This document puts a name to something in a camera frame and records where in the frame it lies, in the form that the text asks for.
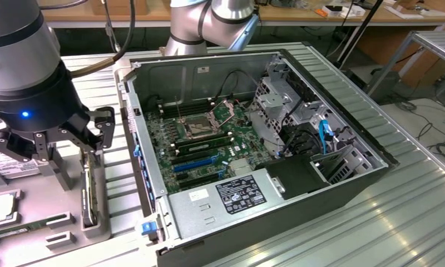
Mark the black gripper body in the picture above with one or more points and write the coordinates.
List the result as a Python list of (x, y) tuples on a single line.
[(37, 111)]

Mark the Nvidia Quadro graphics card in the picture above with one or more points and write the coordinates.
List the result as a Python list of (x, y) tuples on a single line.
[(89, 189)]

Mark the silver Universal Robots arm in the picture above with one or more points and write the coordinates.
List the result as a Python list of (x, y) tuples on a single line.
[(18, 41)]

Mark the silver hard disk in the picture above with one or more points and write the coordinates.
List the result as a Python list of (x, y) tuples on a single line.
[(6, 167)]

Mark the small blue case clip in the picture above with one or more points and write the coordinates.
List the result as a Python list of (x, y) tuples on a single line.
[(135, 153)]

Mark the grey parts rack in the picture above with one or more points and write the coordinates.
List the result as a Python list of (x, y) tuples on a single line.
[(43, 200)]

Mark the thin locking lever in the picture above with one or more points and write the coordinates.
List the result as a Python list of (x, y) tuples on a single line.
[(178, 111)]

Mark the black RAM slot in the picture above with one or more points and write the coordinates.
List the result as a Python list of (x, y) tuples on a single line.
[(186, 112), (186, 106), (186, 109), (201, 142), (186, 102), (201, 139)]

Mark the CPU socket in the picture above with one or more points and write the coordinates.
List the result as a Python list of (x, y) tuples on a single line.
[(198, 128)]

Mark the black expansion slot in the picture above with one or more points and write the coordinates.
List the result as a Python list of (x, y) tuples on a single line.
[(190, 159), (199, 184), (198, 176)]

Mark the green RAM stick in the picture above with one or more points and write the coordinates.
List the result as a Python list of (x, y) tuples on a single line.
[(14, 229), (201, 147)]

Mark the metal socket cover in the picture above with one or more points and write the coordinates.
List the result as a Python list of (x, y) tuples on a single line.
[(225, 104)]

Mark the green motherboard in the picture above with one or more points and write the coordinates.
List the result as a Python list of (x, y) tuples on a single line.
[(243, 139)]

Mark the blue case latch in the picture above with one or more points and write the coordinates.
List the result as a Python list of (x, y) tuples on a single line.
[(149, 228)]

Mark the silver chipset heatsink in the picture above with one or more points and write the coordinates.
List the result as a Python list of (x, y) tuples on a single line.
[(241, 167)]

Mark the silver power supply unit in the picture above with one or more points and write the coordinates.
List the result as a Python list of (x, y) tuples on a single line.
[(191, 217)]

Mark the silver perforated disk cage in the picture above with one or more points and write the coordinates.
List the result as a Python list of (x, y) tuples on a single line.
[(266, 119)]

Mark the black plastic shroud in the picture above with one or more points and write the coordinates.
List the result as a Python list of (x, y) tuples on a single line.
[(293, 178)]

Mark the wooden workbench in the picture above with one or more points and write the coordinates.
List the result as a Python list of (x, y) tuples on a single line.
[(289, 15)]

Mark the silver slotted disk bay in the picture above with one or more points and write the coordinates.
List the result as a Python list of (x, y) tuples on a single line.
[(351, 164)]

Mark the black floor box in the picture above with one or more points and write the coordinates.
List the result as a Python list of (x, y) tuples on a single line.
[(357, 76)]

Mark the orange and black box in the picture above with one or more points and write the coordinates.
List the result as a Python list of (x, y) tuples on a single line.
[(323, 11)]

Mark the open black PC case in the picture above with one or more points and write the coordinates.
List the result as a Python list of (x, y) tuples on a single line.
[(355, 194)]

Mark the black slanted pole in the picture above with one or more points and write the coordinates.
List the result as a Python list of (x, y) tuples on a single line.
[(359, 30)]

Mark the small white box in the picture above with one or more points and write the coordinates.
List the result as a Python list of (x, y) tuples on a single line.
[(351, 11)]

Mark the brown wooden cabinet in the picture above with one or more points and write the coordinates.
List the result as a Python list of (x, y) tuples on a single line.
[(385, 44)]

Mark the metal slat side table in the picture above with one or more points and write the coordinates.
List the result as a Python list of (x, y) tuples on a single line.
[(437, 41)]

